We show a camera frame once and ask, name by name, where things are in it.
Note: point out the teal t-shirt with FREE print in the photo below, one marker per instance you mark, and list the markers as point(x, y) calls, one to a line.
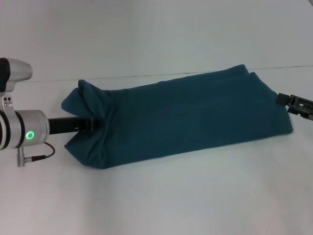
point(183, 117)

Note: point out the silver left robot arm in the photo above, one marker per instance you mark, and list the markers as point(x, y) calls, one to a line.
point(17, 117)

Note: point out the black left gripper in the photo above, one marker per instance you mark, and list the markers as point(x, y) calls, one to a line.
point(62, 125)

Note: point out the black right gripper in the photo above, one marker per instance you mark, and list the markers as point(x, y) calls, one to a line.
point(302, 106)

